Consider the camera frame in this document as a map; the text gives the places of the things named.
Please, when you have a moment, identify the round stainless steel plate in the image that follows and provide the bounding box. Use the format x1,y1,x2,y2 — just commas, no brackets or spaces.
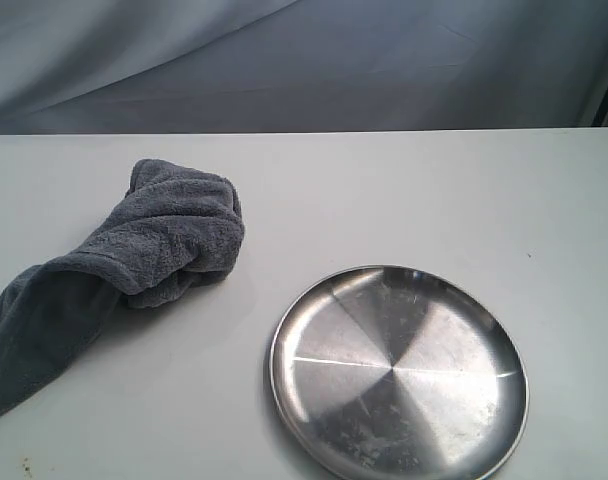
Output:
267,265,529,479

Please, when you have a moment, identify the grey terry towel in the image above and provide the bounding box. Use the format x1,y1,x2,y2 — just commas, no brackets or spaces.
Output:
0,159,245,416

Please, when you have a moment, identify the grey backdrop cloth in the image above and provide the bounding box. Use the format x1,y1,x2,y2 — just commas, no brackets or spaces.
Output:
0,1,608,135

